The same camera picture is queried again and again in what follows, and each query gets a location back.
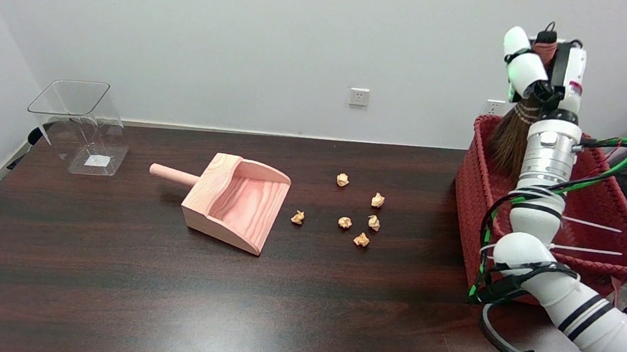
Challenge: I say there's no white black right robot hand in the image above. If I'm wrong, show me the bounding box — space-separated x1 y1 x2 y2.
496 24 591 123

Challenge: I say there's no brown straw hand broom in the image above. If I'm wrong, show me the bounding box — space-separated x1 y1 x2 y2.
487 16 560 182

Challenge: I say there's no orange-red woven basket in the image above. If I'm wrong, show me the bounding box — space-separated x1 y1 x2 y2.
445 112 627 315

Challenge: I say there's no wooden dustpan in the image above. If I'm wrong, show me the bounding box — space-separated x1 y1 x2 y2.
142 146 294 259

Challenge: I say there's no clear plastic container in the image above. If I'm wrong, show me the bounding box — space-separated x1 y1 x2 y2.
22 76 135 179

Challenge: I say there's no black object behind table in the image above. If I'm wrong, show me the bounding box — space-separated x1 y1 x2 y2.
27 120 55 148

